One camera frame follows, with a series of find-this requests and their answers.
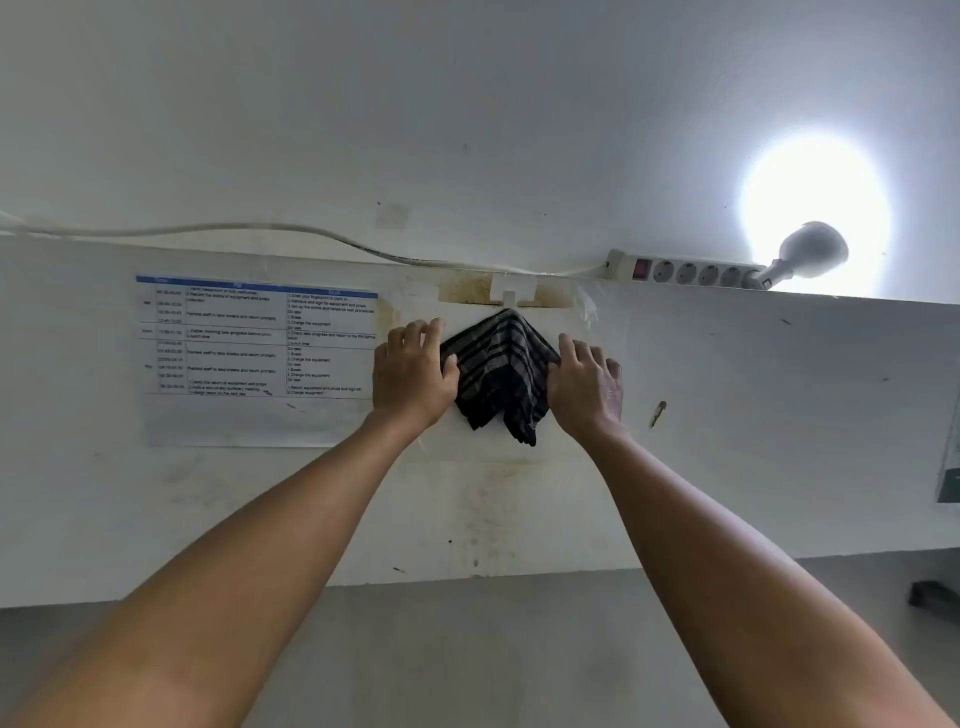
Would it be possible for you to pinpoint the person's left hand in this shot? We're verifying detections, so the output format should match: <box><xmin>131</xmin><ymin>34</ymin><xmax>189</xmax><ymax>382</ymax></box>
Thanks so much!
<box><xmin>372</xmin><ymin>318</ymin><xmax>461</xmax><ymax>436</ymax></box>

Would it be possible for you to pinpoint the person's right hand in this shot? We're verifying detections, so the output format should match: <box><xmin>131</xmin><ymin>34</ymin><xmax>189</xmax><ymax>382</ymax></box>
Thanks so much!
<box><xmin>545</xmin><ymin>333</ymin><xmax>628</xmax><ymax>444</ymax></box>

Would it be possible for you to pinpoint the dark plaid cloth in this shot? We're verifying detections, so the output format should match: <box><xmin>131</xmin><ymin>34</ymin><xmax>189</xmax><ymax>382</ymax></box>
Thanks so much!
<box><xmin>438</xmin><ymin>307</ymin><xmax>562</xmax><ymax>449</ymax></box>

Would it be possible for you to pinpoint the person's right forearm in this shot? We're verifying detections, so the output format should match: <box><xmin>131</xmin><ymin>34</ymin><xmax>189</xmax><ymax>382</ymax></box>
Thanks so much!
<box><xmin>577</xmin><ymin>423</ymin><xmax>958</xmax><ymax>728</ymax></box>

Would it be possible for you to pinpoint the person's left forearm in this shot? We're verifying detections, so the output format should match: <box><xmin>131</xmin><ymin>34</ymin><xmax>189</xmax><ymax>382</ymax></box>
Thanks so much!
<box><xmin>0</xmin><ymin>408</ymin><xmax>444</xmax><ymax>728</ymax></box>

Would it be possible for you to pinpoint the dark metal stair railing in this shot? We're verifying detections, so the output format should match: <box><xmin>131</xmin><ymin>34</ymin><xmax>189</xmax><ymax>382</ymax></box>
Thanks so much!
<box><xmin>908</xmin><ymin>581</ymin><xmax>960</xmax><ymax>628</ymax></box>

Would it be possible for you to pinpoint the white power strip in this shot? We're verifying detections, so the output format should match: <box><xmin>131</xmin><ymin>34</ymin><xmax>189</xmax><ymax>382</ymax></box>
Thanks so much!
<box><xmin>603</xmin><ymin>248</ymin><xmax>768</xmax><ymax>290</ymax></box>

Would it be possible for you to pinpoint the printed schedule paper sheet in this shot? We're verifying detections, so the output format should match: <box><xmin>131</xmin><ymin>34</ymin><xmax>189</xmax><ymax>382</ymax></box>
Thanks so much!
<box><xmin>136</xmin><ymin>274</ymin><xmax>380</xmax><ymax>449</ymax></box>

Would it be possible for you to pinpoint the white lamp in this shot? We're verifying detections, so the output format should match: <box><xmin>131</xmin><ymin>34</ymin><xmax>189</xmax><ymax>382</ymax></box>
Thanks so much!
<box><xmin>749</xmin><ymin>221</ymin><xmax>850</xmax><ymax>290</ymax></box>

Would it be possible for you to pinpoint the white wall hook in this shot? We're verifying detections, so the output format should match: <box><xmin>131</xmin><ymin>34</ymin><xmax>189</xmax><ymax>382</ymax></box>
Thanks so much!
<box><xmin>491</xmin><ymin>273</ymin><xmax>535</xmax><ymax>310</ymax></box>

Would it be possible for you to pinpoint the white cable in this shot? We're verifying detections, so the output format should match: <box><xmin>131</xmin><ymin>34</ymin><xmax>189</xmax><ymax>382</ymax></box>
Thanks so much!
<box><xmin>0</xmin><ymin>212</ymin><xmax>610</xmax><ymax>277</ymax></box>

